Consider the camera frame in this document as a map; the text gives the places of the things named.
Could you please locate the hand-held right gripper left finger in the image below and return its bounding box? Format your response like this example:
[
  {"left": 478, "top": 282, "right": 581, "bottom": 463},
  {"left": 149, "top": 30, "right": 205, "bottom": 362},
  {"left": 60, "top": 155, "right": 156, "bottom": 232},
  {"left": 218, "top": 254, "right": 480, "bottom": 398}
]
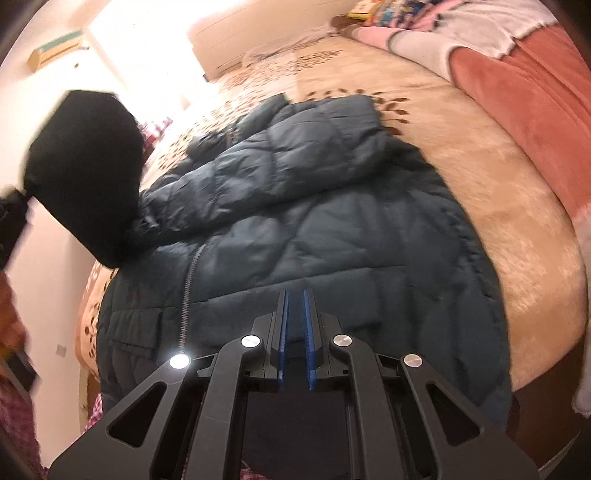
[{"left": 46, "top": 290, "right": 289, "bottom": 480}]

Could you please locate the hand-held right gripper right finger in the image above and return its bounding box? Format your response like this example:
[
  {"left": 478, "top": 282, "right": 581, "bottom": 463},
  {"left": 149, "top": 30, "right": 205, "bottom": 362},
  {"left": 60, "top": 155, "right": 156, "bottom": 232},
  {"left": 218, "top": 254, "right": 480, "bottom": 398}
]
[{"left": 302, "top": 290, "right": 541, "bottom": 480}]

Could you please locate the dark teal puffer jacket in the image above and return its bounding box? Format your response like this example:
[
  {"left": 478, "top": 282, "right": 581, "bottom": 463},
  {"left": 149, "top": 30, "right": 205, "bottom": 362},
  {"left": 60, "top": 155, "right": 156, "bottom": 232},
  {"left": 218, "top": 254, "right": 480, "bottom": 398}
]
[{"left": 95, "top": 95, "right": 513, "bottom": 437}]

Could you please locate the plaid tablecloth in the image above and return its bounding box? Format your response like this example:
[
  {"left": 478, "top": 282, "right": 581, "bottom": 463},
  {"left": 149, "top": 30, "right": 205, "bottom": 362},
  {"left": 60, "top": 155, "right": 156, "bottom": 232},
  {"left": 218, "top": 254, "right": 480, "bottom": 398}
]
[{"left": 141, "top": 117, "right": 174, "bottom": 160}]

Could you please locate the beige leaf-pattern blanket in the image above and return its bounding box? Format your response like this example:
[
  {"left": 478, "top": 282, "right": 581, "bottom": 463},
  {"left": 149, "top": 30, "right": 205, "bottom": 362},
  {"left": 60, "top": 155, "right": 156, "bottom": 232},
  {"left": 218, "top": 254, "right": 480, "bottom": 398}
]
[{"left": 74, "top": 34, "right": 587, "bottom": 393}]

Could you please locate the white bed headboard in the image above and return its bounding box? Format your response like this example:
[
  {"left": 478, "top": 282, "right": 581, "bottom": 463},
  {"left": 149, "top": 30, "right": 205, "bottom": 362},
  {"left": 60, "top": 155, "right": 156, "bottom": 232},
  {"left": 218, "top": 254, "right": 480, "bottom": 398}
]
[{"left": 189, "top": 0, "right": 354, "bottom": 80}]

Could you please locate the pink grey striped blanket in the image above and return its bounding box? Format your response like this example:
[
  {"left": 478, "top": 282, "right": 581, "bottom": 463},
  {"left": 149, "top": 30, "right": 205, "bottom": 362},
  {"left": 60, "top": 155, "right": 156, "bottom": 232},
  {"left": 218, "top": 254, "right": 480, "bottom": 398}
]
[{"left": 355, "top": 0, "right": 591, "bottom": 222}]

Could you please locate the colourful patterned pillow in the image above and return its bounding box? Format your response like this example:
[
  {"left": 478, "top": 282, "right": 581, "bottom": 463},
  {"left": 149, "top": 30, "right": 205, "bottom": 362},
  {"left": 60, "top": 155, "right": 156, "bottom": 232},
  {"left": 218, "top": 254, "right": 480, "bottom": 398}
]
[{"left": 365, "top": 0, "right": 446, "bottom": 21}]

